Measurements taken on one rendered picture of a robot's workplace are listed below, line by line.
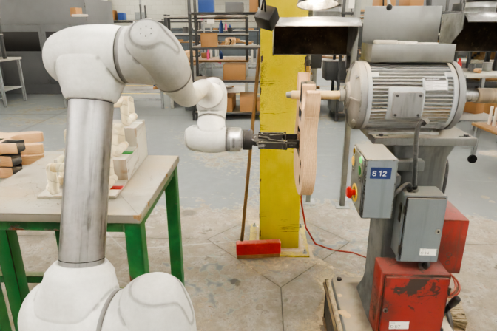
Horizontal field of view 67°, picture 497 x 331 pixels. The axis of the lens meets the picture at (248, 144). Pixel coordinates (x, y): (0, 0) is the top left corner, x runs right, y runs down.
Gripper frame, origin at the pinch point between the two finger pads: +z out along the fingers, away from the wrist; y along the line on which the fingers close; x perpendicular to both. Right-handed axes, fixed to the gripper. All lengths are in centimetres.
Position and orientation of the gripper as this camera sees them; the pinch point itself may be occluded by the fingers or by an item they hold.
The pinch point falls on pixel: (297, 140)
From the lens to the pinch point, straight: 140.4
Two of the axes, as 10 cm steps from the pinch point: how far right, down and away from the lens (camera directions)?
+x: 0.1, -9.4, -3.3
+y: -0.3, 3.3, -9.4
